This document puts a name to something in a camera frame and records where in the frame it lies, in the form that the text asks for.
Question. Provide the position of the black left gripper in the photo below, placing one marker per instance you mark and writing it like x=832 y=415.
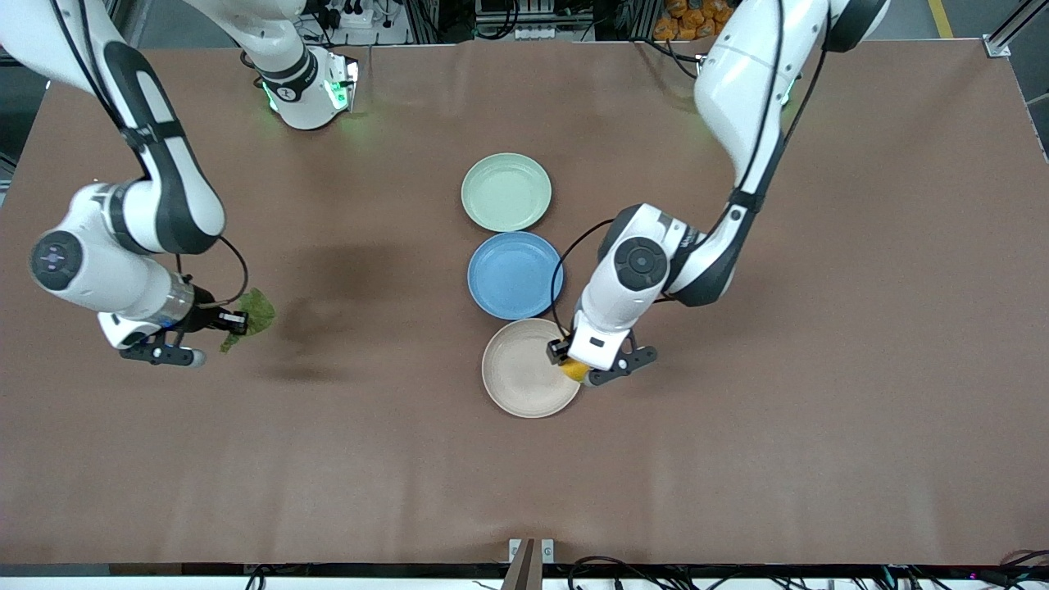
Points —
x=558 y=351

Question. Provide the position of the bag of orange items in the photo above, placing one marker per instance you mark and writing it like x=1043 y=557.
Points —
x=684 y=20

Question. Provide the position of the pale green plate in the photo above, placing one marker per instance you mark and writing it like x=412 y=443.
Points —
x=506 y=192

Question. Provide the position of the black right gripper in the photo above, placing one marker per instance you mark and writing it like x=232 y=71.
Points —
x=205 y=319

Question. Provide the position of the beige plate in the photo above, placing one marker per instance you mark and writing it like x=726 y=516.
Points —
x=520 y=369

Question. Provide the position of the yellow lemon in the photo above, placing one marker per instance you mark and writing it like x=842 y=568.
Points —
x=574 y=371

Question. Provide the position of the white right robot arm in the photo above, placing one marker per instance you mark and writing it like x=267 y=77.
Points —
x=168 y=184

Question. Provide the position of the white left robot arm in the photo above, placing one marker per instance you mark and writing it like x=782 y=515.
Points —
x=737 y=82

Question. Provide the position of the green lettuce leaf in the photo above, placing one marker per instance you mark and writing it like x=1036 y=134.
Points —
x=261 y=311

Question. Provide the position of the grey table edge bracket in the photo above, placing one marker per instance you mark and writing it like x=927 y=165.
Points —
x=524 y=561

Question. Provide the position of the aluminium frame profile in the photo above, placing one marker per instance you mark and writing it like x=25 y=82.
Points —
x=1016 y=29

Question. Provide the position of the blue plate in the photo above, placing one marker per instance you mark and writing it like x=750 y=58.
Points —
x=512 y=275

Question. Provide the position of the white power strip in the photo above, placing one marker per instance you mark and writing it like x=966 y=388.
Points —
x=354 y=16

